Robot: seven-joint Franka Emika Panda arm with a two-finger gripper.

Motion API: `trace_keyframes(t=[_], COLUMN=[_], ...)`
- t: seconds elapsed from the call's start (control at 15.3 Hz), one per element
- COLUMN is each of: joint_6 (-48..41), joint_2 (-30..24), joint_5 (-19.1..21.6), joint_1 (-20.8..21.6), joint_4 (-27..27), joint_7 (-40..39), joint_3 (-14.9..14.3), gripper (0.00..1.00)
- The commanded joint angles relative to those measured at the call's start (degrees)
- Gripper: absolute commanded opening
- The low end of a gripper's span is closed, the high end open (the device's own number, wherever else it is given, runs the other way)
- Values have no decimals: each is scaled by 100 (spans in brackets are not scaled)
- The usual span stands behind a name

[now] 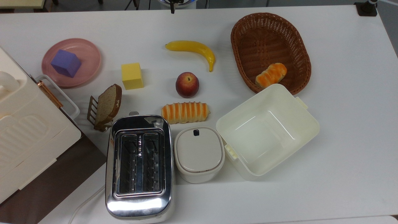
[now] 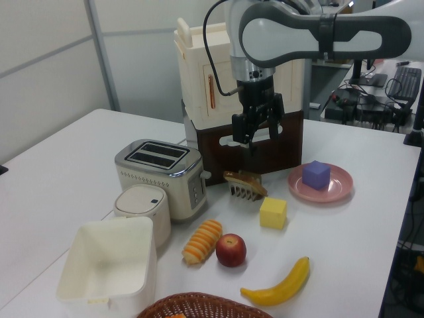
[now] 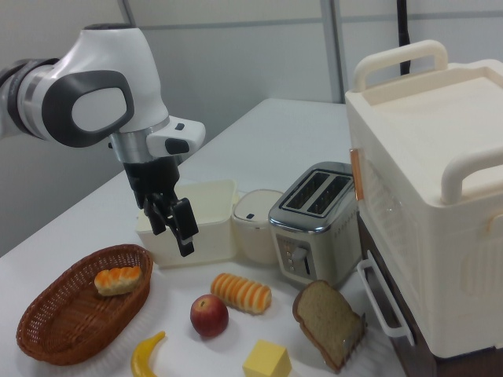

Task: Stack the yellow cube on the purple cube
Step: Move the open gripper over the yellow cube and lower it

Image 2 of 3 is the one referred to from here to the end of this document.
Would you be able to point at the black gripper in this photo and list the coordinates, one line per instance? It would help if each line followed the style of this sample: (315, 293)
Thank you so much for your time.
(255, 96)

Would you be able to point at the yellow foam cube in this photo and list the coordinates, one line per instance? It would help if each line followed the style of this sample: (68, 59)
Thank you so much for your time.
(272, 213)

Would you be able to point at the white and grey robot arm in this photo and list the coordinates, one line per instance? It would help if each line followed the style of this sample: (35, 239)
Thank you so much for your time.
(281, 30)

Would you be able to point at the purple foam cube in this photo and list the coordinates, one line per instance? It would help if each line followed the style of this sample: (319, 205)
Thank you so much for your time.
(316, 175)

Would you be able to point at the dark brown base box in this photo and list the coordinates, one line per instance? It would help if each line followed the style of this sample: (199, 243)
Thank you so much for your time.
(285, 149)

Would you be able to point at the brown bread slice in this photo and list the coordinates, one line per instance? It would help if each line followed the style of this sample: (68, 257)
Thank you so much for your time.
(245, 182)

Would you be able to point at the small grey device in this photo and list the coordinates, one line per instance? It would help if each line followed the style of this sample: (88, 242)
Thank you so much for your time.
(315, 105)

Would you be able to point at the brown toast rack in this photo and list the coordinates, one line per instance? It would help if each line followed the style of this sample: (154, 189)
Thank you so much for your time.
(240, 192)

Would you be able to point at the cream plastic cabinet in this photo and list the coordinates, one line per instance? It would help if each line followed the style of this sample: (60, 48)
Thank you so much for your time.
(195, 83)

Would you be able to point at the black electronics box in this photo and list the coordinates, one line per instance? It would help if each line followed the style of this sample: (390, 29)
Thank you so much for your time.
(351, 111)

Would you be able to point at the pink plate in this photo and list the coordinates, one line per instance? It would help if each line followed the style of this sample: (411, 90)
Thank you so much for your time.
(341, 185)

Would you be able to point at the cream and chrome toaster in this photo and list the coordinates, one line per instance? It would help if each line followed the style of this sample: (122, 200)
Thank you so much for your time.
(155, 185)

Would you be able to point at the black monitor stand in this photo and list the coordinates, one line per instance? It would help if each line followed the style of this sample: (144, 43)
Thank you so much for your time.
(366, 79)

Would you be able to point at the red apple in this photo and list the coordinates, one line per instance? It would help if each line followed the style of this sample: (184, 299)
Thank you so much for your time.
(231, 251)

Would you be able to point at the long orange striped bread roll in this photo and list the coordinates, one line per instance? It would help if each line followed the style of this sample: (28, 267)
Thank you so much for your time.
(202, 242)

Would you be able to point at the small white lidded bin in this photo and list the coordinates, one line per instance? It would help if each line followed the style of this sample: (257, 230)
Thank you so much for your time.
(139, 205)

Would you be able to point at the black keyboard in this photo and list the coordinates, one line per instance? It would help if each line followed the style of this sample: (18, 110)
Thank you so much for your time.
(405, 81)

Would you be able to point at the yellow banana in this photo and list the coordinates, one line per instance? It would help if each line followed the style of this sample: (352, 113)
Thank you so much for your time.
(281, 288)

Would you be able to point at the brown wicker basket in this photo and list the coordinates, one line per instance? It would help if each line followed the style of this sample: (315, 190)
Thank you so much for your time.
(205, 304)

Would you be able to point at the open white square container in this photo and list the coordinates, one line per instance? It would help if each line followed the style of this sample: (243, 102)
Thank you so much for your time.
(109, 258)

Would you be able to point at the short orange striped bread roll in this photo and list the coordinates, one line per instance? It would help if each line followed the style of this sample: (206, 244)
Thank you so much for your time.
(177, 315)

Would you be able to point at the black table edge clamp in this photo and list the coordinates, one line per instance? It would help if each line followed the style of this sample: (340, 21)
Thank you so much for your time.
(3, 170)

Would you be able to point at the black corner clamp post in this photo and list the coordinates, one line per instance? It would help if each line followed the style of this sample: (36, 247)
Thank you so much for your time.
(414, 136)

